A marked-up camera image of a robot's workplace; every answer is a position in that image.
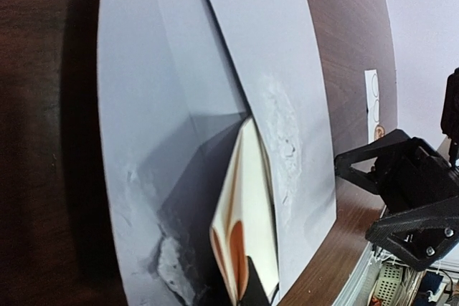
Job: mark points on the beige paper sheet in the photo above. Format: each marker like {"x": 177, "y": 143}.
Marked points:
{"x": 242, "y": 231}

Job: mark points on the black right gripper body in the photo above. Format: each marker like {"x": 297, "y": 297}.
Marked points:
{"x": 420, "y": 177}

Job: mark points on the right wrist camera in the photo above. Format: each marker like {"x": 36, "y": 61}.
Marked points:
{"x": 449, "y": 119}

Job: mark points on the grey envelope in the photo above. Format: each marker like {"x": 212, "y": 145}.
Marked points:
{"x": 176, "y": 81}

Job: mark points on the white perforated metal basket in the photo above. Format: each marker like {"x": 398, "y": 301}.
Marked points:
{"x": 387, "y": 285}

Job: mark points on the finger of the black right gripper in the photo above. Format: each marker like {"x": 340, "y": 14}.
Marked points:
{"x": 418, "y": 237}
{"x": 386, "y": 152}

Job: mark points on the white seal sticker strip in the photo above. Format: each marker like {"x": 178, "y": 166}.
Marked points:
{"x": 375, "y": 130}

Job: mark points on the aluminium front table rail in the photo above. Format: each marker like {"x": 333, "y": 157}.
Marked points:
{"x": 360, "y": 284}

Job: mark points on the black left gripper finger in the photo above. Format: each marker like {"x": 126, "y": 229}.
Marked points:
{"x": 255, "y": 294}

